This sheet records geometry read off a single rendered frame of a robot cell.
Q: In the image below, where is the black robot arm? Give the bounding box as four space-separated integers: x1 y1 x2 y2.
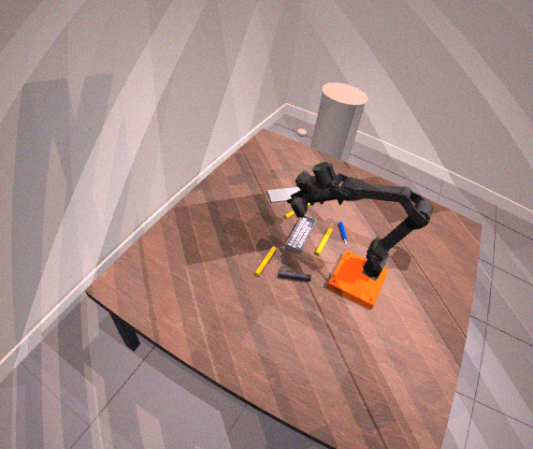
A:
295 162 433 282

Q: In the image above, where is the blue stylus with grey tip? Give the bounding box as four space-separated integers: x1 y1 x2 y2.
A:
339 222 347 242

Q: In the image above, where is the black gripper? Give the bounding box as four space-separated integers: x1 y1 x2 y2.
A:
287 183 324 218

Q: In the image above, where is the dark grey cylinder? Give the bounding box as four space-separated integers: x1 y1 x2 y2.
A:
278 270 310 282

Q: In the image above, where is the white flat rectangular slab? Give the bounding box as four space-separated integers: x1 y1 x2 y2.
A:
267 187 301 203

